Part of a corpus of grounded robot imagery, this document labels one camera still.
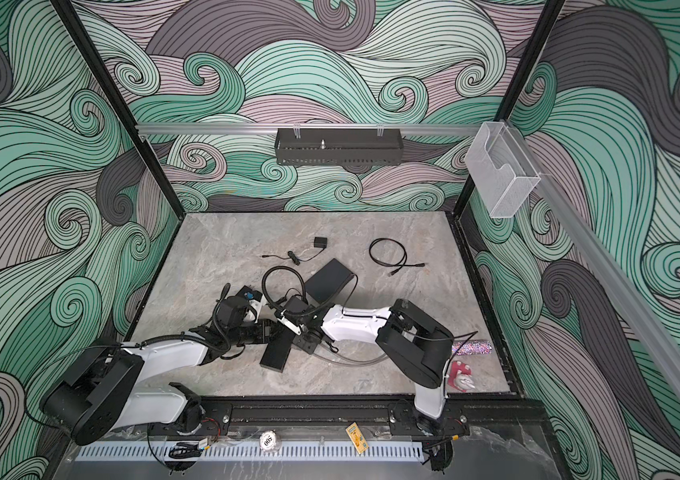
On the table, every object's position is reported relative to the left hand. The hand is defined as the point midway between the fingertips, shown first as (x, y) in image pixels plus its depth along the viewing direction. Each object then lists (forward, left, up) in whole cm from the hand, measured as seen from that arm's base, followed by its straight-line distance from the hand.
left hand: (282, 328), depth 87 cm
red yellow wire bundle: (-26, +12, -1) cm, 29 cm away
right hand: (-1, -7, -2) cm, 7 cm away
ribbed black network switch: (-6, 0, 0) cm, 6 cm away
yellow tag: (-27, -22, 0) cm, 34 cm away
